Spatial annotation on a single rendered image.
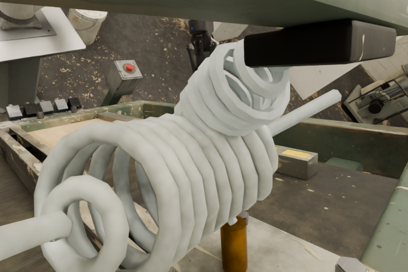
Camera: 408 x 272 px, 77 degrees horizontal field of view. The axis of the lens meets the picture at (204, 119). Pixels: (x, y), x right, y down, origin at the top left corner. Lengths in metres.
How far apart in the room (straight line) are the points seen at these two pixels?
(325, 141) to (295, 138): 0.09
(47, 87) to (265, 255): 2.26
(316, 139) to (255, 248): 0.60
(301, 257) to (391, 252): 0.06
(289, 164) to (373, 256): 0.34
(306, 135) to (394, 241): 0.56
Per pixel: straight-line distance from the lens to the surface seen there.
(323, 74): 4.46
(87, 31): 2.58
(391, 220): 0.26
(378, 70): 8.83
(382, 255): 0.22
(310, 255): 0.20
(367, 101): 5.92
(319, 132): 0.76
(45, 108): 1.37
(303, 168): 0.53
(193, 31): 0.78
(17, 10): 1.57
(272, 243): 0.20
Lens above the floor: 1.95
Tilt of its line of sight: 44 degrees down
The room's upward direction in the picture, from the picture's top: 49 degrees clockwise
